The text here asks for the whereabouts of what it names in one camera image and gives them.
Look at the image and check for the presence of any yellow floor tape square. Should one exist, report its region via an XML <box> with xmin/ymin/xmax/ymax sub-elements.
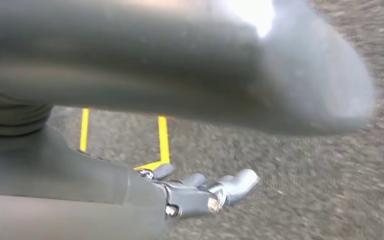
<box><xmin>78</xmin><ymin>107</ymin><xmax>172</xmax><ymax>172</ymax></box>

